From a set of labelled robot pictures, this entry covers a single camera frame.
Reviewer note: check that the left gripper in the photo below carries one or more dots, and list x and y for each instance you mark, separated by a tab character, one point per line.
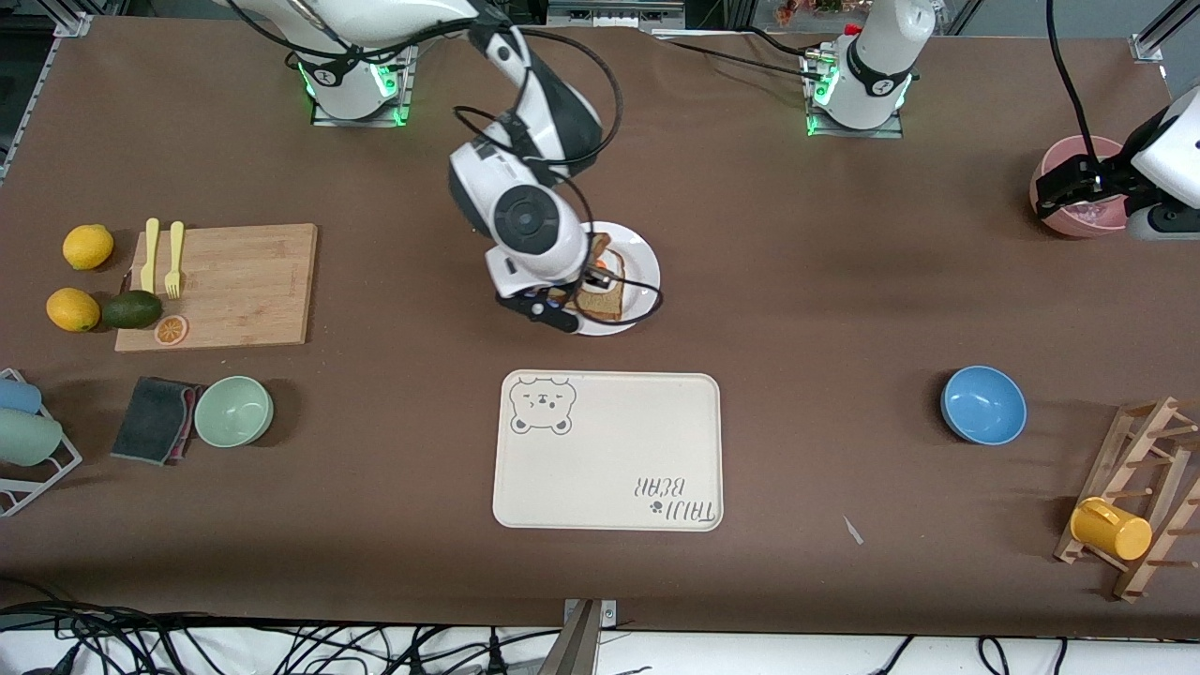
1090	179

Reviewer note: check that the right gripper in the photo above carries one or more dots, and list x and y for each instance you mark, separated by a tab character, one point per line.
600	276

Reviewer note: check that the plain bread slice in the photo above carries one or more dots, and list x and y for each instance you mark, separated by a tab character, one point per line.
600	248

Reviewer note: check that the white round plate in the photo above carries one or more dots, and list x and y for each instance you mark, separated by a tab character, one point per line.
642	267

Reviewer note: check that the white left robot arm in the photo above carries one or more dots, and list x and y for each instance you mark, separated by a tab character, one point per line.
877	56

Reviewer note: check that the pink bowl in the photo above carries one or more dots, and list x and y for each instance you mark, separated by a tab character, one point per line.
1083	225

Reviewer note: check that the cream bear print tray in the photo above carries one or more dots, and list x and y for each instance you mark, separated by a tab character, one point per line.
609	450

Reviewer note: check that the blue bowl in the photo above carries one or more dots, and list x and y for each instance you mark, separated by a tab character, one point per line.
983	405

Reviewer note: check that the wooden mug rack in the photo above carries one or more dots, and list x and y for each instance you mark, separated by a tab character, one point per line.
1148	431

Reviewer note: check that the grey equipment box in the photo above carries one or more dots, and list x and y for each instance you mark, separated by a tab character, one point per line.
609	14

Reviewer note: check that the yellow mug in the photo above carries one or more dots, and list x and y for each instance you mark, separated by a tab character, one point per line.
1111	530

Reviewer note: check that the wooden cutting board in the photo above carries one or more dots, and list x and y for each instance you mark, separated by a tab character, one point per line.
244	281

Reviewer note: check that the small paper scrap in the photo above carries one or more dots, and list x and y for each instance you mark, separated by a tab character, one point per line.
853	531

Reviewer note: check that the grey metal profile bar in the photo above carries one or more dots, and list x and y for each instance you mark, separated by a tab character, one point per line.
574	647

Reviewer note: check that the pale green bowl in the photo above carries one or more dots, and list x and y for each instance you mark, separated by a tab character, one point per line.
233	411

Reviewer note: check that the yellow plastic fork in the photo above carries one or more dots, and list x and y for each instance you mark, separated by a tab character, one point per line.
174	267

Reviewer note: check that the orange half slice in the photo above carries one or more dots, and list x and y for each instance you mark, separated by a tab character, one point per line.
171	330

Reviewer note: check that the yellow plastic knife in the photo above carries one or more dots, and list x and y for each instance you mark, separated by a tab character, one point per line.
149	262

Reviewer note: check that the green avocado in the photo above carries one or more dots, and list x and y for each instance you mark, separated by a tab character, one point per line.
131	309

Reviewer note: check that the grey folded cloth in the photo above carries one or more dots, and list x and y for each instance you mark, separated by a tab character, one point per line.
150	422

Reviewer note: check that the yellow lemon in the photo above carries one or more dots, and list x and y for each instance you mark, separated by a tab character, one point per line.
72	309
87	247

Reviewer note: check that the light blue cup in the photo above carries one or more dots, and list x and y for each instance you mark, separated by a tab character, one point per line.
19	396

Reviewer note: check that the pale green cup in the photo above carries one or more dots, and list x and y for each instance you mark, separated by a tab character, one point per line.
28	438

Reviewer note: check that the aluminium frame corner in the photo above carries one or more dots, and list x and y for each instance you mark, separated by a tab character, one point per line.
1146	47

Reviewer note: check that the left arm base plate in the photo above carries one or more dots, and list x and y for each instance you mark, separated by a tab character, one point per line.
853	133

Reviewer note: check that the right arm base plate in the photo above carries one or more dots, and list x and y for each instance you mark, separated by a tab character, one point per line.
410	75

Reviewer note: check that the metal bracket plate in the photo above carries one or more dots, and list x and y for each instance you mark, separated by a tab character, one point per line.
609	614

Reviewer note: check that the aluminium frame rail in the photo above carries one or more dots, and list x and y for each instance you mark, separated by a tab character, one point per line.
75	23

